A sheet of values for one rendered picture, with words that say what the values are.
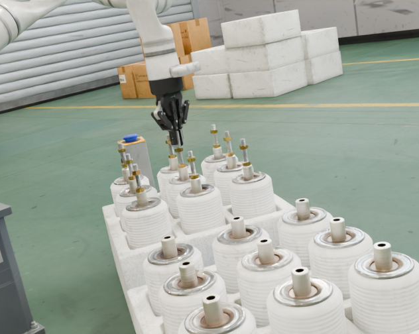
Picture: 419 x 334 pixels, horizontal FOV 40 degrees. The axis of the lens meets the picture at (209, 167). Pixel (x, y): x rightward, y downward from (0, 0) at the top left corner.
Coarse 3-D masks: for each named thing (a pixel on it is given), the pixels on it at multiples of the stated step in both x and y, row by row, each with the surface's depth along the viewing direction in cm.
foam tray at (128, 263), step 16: (112, 208) 147; (224, 208) 132; (288, 208) 124; (112, 224) 135; (176, 224) 127; (256, 224) 120; (272, 224) 121; (112, 240) 127; (176, 240) 118; (192, 240) 117; (208, 240) 118; (272, 240) 122; (128, 256) 114; (144, 256) 115; (208, 256) 119; (128, 272) 115; (128, 288) 115; (128, 304) 125
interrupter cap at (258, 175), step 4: (256, 172) 128; (260, 172) 128; (236, 176) 128; (240, 176) 128; (256, 176) 126; (260, 176) 125; (264, 176) 124; (232, 180) 125; (236, 180) 125; (240, 180) 125; (244, 180) 125; (248, 180) 123; (252, 180) 123; (256, 180) 122; (260, 180) 123
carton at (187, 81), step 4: (184, 56) 521; (188, 56) 524; (180, 60) 519; (184, 60) 522; (188, 60) 525; (184, 76) 523; (188, 76) 526; (184, 80) 523; (188, 80) 526; (192, 80) 530; (184, 84) 525; (188, 84) 527; (192, 84) 530; (184, 88) 527; (188, 88) 527
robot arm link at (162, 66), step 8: (152, 56) 124; (160, 56) 124; (168, 56) 124; (176, 56) 127; (152, 64) 125; (160, 64) 124; (168, 64) 125; (176, 64) 126; (184, 64) 126; (192, 64) 125; (152, 72) 125; (160, 72) 125; (168, 72) 125; (176, 72) 121; (184, 72) 122; (192, 72) 125
